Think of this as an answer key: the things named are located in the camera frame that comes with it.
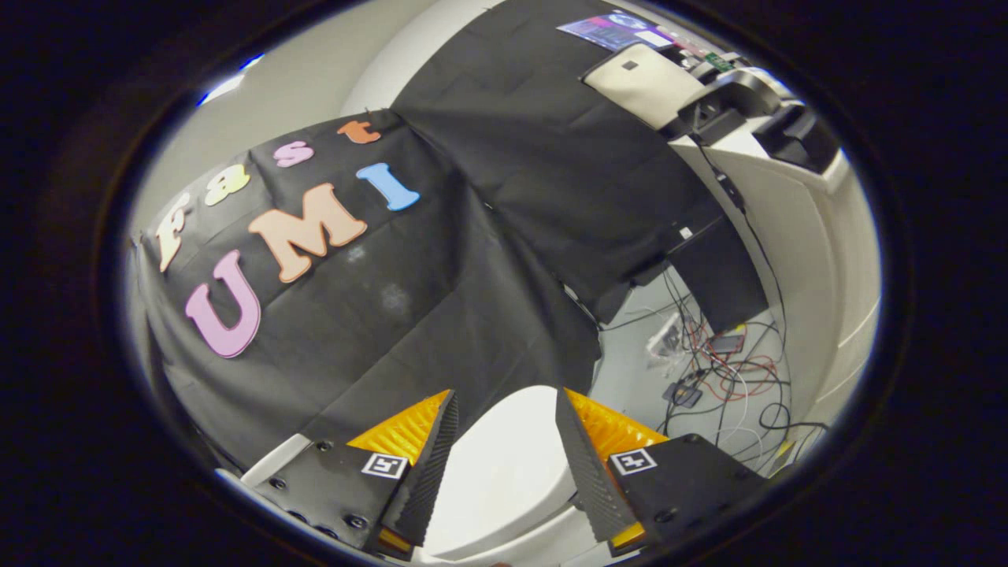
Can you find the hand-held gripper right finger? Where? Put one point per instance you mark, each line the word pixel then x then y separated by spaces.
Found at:
pixel 587 472

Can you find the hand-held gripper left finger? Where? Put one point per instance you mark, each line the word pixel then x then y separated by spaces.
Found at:
pixel 429 472

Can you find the white toilet lid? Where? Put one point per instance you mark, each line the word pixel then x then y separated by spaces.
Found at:
pixel 504 472

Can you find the white toilet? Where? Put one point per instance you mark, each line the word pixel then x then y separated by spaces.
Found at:
pixel 543 539

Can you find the clear plastic bag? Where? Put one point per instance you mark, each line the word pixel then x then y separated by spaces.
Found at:
pixel 665 342

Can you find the black backdrop cloth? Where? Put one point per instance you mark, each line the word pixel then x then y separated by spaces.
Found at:
pixel 472 276

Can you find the black flat box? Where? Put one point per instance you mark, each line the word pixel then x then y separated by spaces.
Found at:
pixel 720 276

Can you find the beige pad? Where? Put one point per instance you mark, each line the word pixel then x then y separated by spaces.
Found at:
pixel 638 83

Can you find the black desktop device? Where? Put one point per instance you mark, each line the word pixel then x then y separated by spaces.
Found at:
pixel 795 138

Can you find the grey and black machine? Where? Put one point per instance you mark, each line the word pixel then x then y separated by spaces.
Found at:
pixel 740 94

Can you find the colourful wall poster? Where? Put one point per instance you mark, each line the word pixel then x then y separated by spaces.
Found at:
pixel 606 31

